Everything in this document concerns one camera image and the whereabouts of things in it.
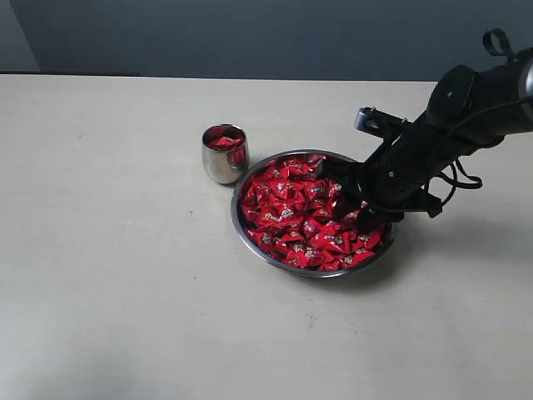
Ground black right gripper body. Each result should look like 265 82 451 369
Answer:
360 120 462 218

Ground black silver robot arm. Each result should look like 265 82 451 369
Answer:
319 48 532 223

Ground round steel bowl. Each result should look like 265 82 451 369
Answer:
231 149 400 279

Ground stainless steel cup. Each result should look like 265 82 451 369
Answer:
202 124 250 185

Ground red wrapped candy pile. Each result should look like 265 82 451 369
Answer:
240 154 391 272

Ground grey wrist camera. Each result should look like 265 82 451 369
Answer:
354 107 411 140

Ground black cable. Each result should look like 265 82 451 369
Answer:
424 95 533 209

